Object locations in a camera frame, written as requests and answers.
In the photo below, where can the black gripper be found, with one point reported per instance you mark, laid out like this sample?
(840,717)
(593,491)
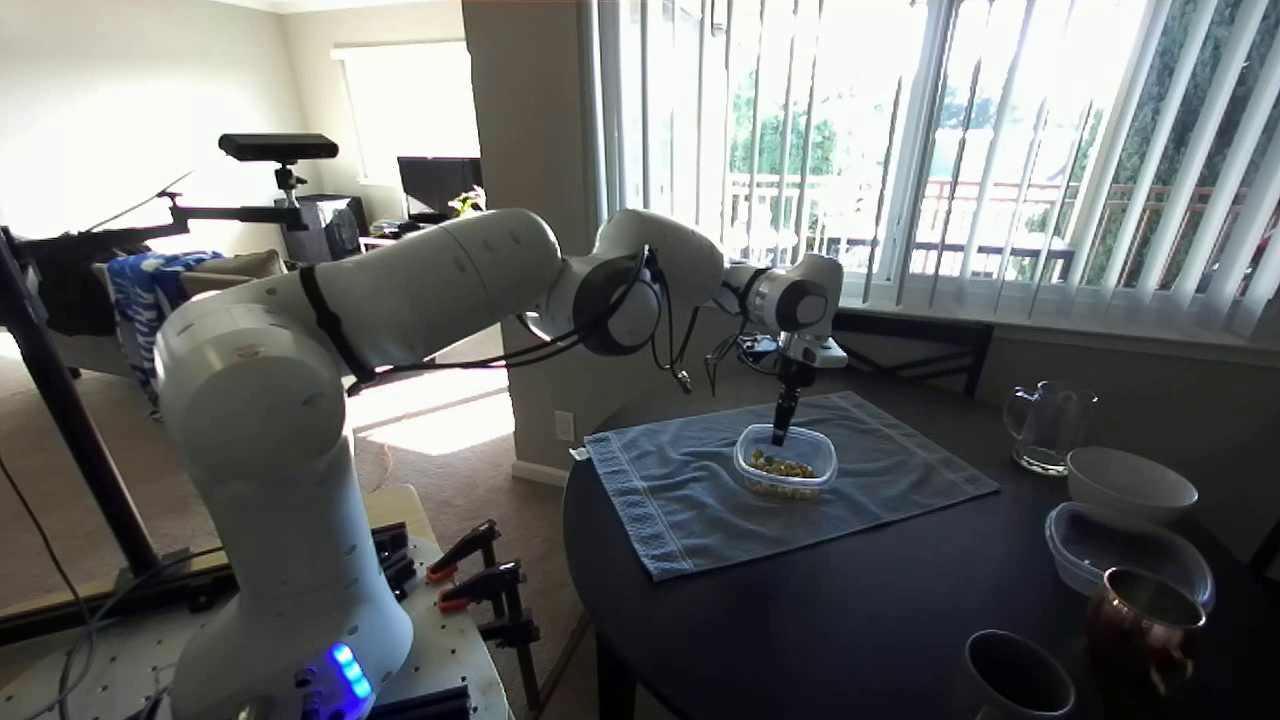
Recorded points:
(795,378)

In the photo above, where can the nuts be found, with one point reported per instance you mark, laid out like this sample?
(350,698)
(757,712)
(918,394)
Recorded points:
(784,464)

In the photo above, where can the clear plastic bowl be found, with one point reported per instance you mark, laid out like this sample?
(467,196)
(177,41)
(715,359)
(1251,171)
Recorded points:
(809,462)

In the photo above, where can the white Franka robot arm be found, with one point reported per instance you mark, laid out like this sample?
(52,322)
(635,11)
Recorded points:
(294,402)

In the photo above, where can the blue towel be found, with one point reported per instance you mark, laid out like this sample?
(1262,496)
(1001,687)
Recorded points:
(695,512)

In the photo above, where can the white ceramic bowl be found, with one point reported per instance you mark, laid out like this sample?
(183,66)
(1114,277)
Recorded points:
(1127,480)

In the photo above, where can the black chair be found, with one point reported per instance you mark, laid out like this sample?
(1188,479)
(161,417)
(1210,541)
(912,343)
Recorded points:
(921,332)

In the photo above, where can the round black table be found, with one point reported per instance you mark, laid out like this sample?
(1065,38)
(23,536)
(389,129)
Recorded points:
(853,623)

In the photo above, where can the clear drinking glass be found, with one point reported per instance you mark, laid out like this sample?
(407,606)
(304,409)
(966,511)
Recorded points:
(1041,425)

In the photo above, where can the grey mug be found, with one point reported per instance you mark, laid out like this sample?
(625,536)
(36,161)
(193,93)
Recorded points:
(1007,682)

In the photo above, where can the shallow clear plastic container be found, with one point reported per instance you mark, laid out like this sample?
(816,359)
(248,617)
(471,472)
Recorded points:
(1114,548)

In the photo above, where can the white vertical blinds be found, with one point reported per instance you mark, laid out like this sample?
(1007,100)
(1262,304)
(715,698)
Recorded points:
(1065,147)

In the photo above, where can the copper mug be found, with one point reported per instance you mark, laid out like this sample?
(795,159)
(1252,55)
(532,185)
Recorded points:
(1142,625)

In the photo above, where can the perforated robot mounting table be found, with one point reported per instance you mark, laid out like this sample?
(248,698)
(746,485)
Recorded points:
(453,666)

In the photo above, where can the black monitor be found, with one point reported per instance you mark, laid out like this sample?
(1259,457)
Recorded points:
(438,181)

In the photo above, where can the blue patterned bag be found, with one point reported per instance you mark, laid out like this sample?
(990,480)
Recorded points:
(153,301)

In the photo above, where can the white wall outlet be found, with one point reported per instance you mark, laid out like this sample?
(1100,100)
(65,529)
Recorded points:
(566,425)

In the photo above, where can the black stereo camera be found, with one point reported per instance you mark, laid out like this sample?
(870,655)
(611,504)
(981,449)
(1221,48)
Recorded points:
(280,147)

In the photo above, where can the black camera stand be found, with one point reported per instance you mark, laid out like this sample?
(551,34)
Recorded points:
(83,441)

